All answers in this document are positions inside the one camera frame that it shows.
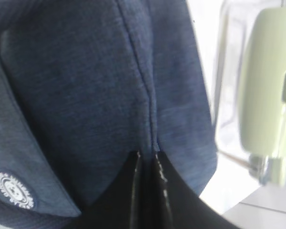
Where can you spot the glass container with green lid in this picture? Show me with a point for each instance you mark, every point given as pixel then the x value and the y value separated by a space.
pixel 249 91

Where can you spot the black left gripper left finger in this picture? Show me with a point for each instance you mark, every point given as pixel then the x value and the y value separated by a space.
pixel 119 206

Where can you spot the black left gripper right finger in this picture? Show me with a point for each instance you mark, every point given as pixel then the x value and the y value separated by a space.
pixel 175 205

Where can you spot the navy blue lunch bag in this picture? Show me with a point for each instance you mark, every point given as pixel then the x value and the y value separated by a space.
pixel 85 83

